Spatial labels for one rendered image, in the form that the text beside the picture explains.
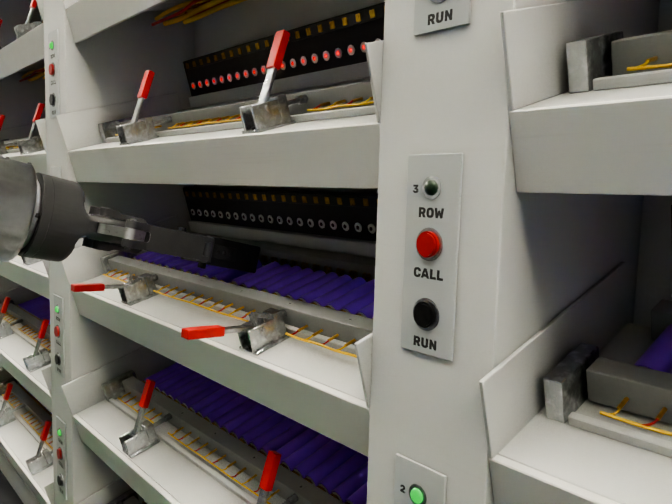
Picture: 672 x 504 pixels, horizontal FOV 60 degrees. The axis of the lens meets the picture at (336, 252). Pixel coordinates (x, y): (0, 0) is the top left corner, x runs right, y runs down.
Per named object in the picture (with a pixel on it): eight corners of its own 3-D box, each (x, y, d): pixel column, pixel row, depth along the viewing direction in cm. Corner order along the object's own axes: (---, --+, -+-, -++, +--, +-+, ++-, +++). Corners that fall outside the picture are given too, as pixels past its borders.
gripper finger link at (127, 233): (79, 210, 53) (89, 211, 49) (136, 222, 56) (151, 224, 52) (73, 236, 53) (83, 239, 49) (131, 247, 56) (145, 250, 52)
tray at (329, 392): (380, 464, 41) (356, 344, 39) (79, 314, 86) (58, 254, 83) (525, 342, 54) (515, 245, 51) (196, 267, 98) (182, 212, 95)
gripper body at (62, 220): (49, 171, 48) (153, 197, 54) (20, 171, 54) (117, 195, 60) (29, 260, 48) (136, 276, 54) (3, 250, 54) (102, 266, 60)
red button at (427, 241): (435, 259, 34) (436, 232, 34) (414, 256, 36) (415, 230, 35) (445, 258, 35) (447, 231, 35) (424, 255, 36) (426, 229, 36)
